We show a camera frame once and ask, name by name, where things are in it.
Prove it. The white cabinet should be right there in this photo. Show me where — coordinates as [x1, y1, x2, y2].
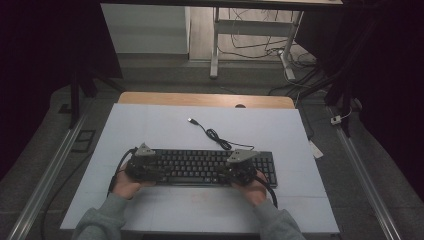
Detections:
[100, 3, 191, 55]

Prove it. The white table mat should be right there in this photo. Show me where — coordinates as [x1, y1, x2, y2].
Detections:
[59, 103, 340, 234]

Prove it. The person's left hand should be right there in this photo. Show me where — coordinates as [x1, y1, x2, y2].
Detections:
[111, 169, 157, 200]

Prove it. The tangle of floor cables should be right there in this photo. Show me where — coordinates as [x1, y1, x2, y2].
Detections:
[218, 8, 323, 98]

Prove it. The person's right hand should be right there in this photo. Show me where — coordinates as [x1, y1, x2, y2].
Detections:
[233, 171, 270, 208]

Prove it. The left hand-held gripper black cable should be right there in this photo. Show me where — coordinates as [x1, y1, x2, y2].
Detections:
[107, 147, 139, 198]

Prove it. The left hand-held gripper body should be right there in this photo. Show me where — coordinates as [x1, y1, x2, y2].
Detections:
[125, 142, 157, 183]

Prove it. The black keyboard cable with plug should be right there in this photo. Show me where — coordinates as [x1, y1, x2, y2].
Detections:
[187, 117, 255, 152]

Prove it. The white paper tag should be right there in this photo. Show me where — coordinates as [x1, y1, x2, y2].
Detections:
[308, 139, 325, 160]

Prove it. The wooden table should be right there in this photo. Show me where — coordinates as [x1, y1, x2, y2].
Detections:
[118, 91, 296, 110]

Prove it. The black metal stand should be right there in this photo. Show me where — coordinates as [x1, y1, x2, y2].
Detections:
[299, 33, 371, 138]
[68, 66, 126, 130]

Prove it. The aluminium rail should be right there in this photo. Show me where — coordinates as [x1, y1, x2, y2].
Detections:
[328, 106, 403, 240]
[6, 109, 90, 240]

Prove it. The dark curtain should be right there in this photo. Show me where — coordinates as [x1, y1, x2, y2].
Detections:
[295, 0, 424, 204]
[0, 0, 123, 183]

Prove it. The right hand-held gripper black cable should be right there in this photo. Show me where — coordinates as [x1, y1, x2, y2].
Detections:
[254, 174, 279, 209]

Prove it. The hand-held gripper black cable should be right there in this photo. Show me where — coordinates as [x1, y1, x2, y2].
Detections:
[107, 147, 139, 198]
[254, 174, 279, 209]

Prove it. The white-framed background desk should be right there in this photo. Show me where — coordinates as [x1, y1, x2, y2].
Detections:
[99, 0, 344, 81]

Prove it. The thin black floor cable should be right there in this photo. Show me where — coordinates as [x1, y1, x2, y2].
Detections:
[40, 152, 95, 240]

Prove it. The black floor frame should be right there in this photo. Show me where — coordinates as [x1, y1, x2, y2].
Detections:
[70, 129, 97, 154]

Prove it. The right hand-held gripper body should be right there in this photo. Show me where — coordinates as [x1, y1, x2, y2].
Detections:
[226, 149, 261, 187]

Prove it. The black keyboard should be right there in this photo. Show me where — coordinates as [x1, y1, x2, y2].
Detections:
[145, 148, 278, 188]

